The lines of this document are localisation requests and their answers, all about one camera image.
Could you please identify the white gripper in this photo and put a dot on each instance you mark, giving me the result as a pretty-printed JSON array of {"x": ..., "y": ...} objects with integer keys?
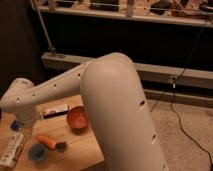
[{"x": 26, "y": 120}]

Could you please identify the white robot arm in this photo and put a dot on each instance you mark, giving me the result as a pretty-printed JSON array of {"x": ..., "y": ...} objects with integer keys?
[{"x": 114, "y": 101}]

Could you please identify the small blue ceramic cup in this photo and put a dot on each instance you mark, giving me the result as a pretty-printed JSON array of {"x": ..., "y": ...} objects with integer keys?
[{"x": 37, "y": 153}]

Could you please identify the orange ceramic bowl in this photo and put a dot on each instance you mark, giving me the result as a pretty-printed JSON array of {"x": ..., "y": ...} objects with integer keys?
[{"x": 77, "y": 118}]

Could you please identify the blue cloth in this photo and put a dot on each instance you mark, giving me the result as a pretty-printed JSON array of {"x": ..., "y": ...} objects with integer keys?
[{"x": 15, "y": 126}]

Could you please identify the black and white rectangular box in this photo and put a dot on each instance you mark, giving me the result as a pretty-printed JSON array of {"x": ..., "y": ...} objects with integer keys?
[{"x": 55, "y": 111}]

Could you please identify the white snack box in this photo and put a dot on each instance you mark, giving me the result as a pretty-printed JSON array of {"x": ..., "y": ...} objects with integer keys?
[{"x": 13, "y": 150}]

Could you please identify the grey metal pole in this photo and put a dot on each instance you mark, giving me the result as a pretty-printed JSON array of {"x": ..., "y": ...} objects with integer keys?
[{"x": 50, "y": 45}]

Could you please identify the cluttered shelf ledge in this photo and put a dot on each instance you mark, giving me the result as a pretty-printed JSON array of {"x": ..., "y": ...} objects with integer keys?
[{"x": 125, "y": 12}]

